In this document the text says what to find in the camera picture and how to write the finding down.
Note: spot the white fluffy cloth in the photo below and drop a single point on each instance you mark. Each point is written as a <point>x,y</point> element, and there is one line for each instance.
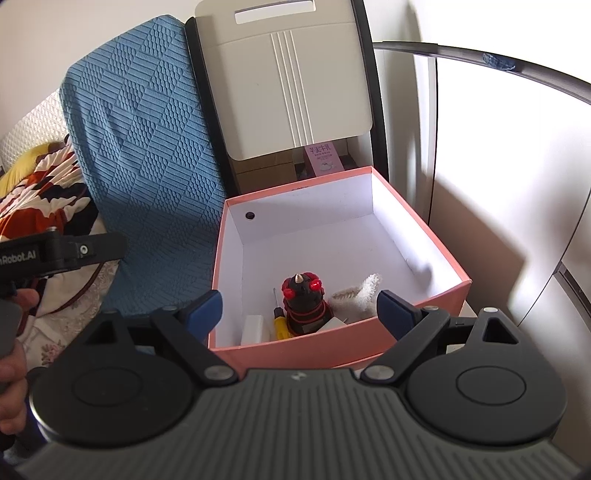
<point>360,295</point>

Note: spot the blue textured cover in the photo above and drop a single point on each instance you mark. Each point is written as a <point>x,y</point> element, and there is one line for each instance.
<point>147,161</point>

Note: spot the red black printed blanket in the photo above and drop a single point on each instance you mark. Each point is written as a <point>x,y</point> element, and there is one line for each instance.
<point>46,198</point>

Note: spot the pink carton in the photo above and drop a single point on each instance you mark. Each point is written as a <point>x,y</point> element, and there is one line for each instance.
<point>323,159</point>

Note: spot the small white box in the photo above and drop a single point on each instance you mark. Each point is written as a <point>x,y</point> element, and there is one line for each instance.
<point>333,325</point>

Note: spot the white quilted headboard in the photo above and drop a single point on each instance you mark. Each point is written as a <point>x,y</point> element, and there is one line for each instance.
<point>32,124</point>

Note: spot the white charger cube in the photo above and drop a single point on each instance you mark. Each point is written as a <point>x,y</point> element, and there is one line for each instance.
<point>255,330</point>

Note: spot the brown cardboard box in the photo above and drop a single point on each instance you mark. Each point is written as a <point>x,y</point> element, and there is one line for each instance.
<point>265,173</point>

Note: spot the black red toy figure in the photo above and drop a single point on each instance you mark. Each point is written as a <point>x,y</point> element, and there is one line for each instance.
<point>304,302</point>

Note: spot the floral lace bed sheet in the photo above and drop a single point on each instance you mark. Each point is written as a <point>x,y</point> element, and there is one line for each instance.
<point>69,300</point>

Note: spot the person's left hand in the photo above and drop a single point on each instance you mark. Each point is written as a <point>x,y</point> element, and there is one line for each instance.
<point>11,392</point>

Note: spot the dark curved metal rail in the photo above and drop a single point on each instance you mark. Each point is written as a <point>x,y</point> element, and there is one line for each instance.
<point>508,64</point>

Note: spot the pink cardboard box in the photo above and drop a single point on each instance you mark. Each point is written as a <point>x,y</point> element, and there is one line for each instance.
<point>323,230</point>

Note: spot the yellow pillow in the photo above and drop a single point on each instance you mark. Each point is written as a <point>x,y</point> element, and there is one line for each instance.
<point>27,164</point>

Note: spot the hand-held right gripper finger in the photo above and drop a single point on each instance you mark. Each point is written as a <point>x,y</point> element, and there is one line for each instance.
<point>203,311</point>

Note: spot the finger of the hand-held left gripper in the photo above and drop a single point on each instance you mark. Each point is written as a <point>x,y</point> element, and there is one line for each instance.
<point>104,249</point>

